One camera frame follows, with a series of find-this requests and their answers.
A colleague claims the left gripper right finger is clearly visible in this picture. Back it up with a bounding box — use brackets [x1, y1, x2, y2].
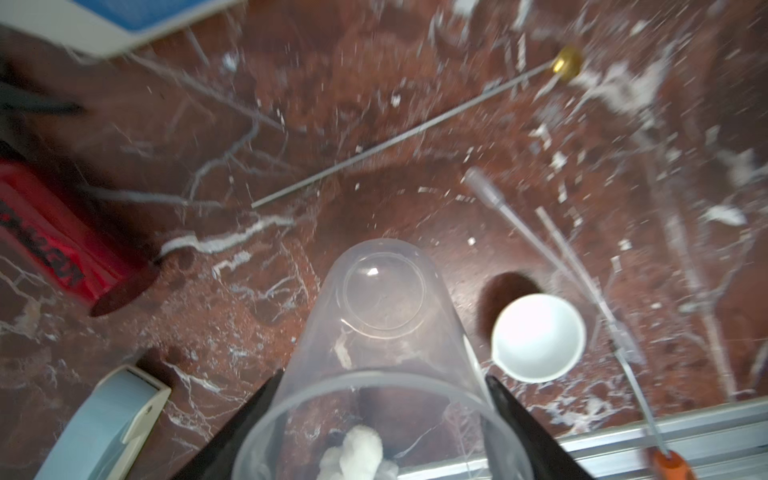
[485, 375, 593, 480]

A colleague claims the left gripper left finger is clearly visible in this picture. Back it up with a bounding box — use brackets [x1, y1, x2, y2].
[171, 369, 285, 480]

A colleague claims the clear plastic measuring beaker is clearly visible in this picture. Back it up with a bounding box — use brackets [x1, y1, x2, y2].
[232, 239, 533, 479]

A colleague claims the light blue stapler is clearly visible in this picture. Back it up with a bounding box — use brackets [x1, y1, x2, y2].
[36, 365, 171, 480]

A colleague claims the small white ceramic bowl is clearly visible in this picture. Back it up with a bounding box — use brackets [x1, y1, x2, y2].
[490, 293, 587, 383]

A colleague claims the clear plastic pipette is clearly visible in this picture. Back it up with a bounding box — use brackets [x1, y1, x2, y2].
[462, 167, 647, 366]

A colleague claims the thin metal rod brass tip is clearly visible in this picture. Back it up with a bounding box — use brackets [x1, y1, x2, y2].
[251, 46, 584, 209]

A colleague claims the white plastic storage bin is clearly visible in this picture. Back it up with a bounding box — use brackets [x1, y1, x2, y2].
[1, 0, 235, 59]

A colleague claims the orange handled screwdriver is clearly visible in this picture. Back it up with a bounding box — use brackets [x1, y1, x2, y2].
[608, 322, 696, 480]

